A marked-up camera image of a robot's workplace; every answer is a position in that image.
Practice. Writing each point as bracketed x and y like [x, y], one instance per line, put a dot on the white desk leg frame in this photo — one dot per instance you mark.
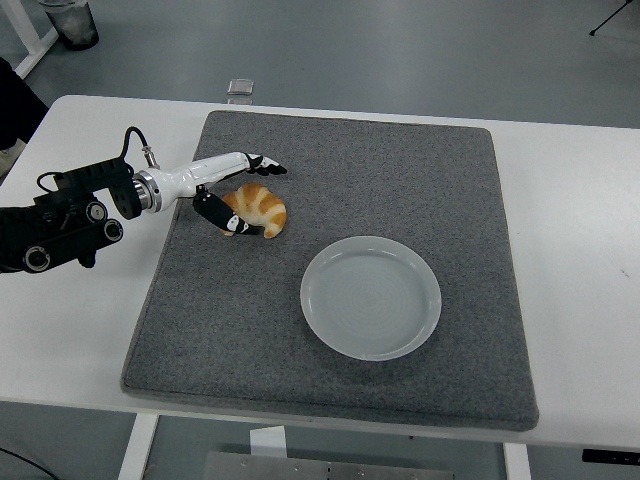
[32, 47]

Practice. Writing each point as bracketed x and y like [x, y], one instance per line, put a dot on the dark mesh waste bin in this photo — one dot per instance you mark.
[75, 25]

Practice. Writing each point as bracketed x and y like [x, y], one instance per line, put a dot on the black table control box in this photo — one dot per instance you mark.
[610, 455]

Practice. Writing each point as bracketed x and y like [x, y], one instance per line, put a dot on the small clear floor plate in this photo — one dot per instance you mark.
[241, 87]

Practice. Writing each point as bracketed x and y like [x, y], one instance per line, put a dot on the pale grey round plate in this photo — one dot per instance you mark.
[370, 300]

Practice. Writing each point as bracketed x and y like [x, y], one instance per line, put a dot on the golden croissant bread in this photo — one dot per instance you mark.
[265, 205]

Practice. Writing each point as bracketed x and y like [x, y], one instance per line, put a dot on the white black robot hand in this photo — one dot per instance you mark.
[210, 167]

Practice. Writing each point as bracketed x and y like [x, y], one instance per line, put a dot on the person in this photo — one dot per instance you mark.
[17, 110]

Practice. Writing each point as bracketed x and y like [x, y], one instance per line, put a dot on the white table leg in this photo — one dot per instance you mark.
[516, 462]
[136, 450]

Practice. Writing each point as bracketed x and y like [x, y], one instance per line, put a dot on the black tripod leg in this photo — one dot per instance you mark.
[612, 17]

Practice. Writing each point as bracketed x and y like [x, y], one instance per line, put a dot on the grey speckled felt mat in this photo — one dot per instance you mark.
[240, 325]

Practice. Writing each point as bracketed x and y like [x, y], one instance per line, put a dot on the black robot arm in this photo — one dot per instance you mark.
[55, 235]

